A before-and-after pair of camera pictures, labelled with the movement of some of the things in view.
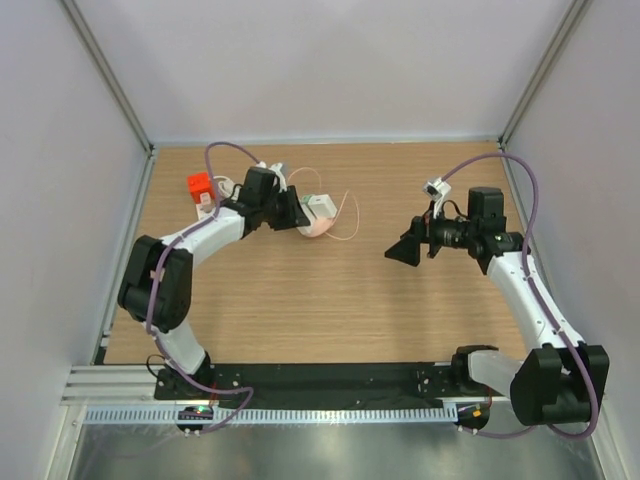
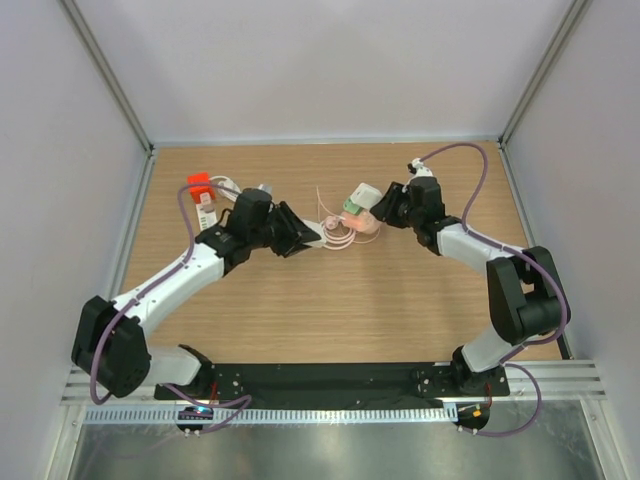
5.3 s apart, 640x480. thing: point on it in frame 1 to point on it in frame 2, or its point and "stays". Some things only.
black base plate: [369, 384] stays
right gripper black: [423, 229] to [386, 210]
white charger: [322, 206] to [366, 196]
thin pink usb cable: [330, 235] to [319, 198]
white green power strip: [205, 211] stays
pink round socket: [323, 224] to [364, 222]
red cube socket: [199, 184] stays
